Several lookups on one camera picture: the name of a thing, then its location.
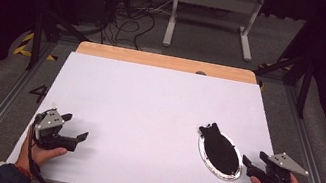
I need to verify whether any oval pearl-rimmed photo frame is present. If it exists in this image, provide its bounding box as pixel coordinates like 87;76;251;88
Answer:
190;119;251;183

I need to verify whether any person's left hand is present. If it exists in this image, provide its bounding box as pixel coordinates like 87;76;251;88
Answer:
14;125;71;179

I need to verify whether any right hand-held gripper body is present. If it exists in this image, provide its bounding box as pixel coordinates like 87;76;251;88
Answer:
245;147;312;183

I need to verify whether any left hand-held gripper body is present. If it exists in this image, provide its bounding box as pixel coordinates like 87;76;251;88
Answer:
28;105;84;155

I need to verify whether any white board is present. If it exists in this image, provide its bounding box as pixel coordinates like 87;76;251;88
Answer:
3;43;289;183

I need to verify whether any bundle of floor cables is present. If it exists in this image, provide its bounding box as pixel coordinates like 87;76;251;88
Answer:
97;0;176;55

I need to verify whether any black metal stand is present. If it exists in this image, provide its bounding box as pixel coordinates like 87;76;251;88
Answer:
246;7;325;121
21;0;99;82

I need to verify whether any white metal desk frame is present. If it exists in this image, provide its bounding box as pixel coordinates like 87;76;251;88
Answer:
162;0;267;64

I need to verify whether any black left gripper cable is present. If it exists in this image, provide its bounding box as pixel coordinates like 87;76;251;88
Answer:
20;113;69;183

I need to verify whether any wooden table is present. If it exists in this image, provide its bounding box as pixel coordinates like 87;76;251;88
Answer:
75;39;260;86

